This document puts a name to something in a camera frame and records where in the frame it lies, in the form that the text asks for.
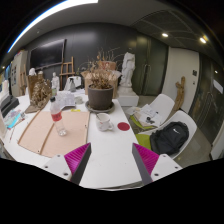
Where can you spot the stack of papers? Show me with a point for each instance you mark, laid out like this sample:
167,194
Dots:
146,113

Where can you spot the white plastic chair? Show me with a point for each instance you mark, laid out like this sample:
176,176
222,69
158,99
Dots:
185,116
165,103
78,81

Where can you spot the small yellow tag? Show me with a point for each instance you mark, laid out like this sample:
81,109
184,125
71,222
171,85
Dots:
75,110

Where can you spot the white plaster statue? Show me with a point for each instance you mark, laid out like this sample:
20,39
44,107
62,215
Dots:
127,68

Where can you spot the colourful book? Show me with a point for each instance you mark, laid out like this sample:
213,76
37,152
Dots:
13,118

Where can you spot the white cartoon-print mug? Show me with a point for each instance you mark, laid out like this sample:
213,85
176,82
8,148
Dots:
104,124

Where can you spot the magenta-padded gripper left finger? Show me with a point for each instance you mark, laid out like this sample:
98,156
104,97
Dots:
53,165

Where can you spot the clear red-labelled drink bottle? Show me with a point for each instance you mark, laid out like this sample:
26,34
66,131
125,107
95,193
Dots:
57,116

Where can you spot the wooden easel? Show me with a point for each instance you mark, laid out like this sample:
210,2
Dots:
66,73

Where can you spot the black backpack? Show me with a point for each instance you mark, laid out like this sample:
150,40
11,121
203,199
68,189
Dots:
170,138

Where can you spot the wooden figure sculpture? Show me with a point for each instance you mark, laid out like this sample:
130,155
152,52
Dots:
180,93

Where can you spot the brown cardboard box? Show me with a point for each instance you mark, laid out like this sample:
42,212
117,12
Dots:
86,83

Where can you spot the green seat cushion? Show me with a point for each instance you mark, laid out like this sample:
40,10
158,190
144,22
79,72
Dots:
144,141

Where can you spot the long ceiling light strip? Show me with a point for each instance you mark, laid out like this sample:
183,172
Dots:
50,13

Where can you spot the white pedestal block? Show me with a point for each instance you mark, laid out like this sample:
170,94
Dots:
128,99

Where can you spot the dark spray bottle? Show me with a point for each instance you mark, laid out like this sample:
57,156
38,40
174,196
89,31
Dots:
72,86

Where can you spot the white cabinet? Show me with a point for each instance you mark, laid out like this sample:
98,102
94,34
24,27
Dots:
18,73

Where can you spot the black desktop device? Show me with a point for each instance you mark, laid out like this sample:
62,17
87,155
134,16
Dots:
8,105

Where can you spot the black wall switch panel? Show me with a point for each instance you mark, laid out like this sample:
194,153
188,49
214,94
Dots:
195,72

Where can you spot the golden brown carved sculpture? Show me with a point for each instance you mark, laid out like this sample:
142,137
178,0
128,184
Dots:
40,95

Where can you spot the flat round red coaster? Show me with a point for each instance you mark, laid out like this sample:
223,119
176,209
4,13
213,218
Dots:
123,126

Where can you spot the black key bunch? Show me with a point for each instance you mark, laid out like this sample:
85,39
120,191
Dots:
150,120

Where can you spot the metal spoon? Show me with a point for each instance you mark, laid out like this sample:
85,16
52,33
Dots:
98,116

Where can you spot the white green-labelled bottle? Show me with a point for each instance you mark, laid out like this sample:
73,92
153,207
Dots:
54,92

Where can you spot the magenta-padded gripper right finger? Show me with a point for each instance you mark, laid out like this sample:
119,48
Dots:
166,165

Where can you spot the small grey bowl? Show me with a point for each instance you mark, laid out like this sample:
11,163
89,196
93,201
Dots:
78,100

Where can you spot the small white figurine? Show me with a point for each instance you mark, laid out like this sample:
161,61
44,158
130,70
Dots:
55,81

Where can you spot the light wooden drawing board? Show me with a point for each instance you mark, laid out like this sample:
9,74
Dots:
70,133

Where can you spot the green folder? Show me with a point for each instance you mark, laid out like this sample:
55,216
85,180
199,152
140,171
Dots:
135,122

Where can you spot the round recessed ceiling light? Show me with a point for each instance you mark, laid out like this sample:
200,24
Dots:
165,35
202,40

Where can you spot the black wall screen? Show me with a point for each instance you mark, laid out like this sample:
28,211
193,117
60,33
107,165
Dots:
46,55

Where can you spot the dried plant in grey pot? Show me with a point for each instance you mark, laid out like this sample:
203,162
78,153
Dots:
100,96

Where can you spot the white plaster bust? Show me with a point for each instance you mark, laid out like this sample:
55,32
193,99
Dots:
32,71

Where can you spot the clear bag of papers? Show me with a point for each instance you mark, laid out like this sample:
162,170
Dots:
66,99

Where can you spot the dark double door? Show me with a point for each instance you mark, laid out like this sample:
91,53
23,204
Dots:
153,66

